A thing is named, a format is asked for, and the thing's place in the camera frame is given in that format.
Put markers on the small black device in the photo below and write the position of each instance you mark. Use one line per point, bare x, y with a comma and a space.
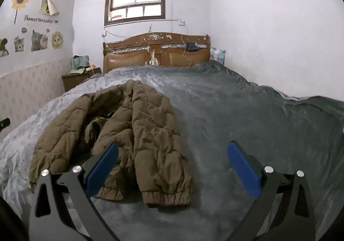
192, 46

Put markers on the white wall socket with charger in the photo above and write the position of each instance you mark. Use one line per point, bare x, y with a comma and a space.
182, 22

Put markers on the checked pillow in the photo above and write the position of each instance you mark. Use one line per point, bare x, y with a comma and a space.
217, 54

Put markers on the grey cats wall sticker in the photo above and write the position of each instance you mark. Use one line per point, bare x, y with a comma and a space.
37, 40

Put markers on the pale green bag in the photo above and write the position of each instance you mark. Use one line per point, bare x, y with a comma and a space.
78, 64

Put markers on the wooden nightstand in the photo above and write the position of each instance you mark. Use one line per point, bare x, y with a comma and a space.
72, 81

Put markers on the wooden bed headboard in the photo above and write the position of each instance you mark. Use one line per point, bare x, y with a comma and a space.
123, 60

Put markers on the flower-faced cat wall sticker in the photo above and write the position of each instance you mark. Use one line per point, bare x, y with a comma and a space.
57, 40

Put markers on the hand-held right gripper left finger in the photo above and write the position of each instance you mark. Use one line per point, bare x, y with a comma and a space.
103, 168

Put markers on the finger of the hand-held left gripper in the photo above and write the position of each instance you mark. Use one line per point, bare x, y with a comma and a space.
4, 123

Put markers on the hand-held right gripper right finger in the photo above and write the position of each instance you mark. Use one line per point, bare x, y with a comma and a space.
243, 168

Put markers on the brown quilted jacket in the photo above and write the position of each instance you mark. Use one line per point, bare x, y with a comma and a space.
150, 133

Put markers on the tabby kitten wall sticker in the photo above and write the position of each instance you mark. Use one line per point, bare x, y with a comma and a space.
19, 44

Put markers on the lettering wall sticker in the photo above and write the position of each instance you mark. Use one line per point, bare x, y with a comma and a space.
40, 19

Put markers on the grey plush blanket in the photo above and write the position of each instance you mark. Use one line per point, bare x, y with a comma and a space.
228, 106

